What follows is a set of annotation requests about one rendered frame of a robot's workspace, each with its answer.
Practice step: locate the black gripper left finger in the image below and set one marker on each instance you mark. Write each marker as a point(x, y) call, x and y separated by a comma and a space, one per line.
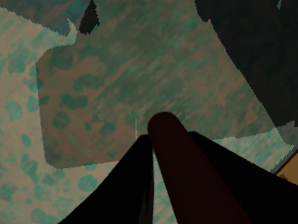
point(126, 196)

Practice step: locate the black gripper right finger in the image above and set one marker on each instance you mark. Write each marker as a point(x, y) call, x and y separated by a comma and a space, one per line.
point(266, 198)

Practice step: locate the dark red peg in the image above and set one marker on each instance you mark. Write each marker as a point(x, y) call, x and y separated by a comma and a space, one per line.
point(197, 193)

